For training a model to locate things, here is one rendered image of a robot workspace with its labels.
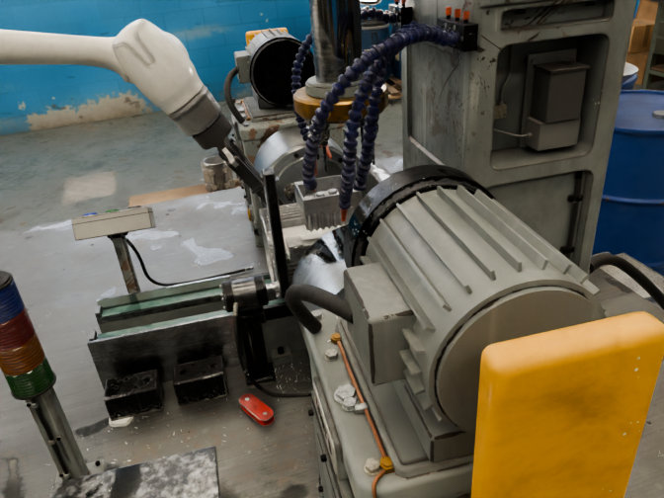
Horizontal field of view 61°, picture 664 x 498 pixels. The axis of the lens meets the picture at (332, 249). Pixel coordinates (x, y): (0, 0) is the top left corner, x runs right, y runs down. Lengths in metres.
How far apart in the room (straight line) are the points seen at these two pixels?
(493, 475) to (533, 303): 0.13
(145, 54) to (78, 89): 5.64
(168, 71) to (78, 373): 0.68
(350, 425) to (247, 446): 0.51
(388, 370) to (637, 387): 0.19
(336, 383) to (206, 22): 6.12
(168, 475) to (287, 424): 0.27
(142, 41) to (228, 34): 5.60
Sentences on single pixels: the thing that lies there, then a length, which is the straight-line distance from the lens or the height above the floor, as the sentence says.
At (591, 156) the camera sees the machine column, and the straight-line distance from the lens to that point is 1.16.
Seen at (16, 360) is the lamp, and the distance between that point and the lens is 0.93.
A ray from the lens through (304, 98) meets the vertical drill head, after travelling 1.06.
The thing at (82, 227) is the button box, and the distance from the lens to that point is 1.38.
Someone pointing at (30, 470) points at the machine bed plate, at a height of 0.80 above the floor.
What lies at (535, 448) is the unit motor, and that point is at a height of 1.27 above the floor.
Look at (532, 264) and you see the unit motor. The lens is 0.47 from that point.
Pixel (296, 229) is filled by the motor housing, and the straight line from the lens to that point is 1.13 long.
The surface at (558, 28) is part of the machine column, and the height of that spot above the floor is 1.43.
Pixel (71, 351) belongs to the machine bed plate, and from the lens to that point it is 1.45.
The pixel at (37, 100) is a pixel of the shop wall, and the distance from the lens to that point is 6.78.
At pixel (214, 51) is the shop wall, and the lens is 6.66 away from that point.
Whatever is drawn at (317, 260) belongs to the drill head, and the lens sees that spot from 0.91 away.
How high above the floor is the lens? 1.60
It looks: 29 degrees down
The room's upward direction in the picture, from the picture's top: 5 degrees counter-clockwise
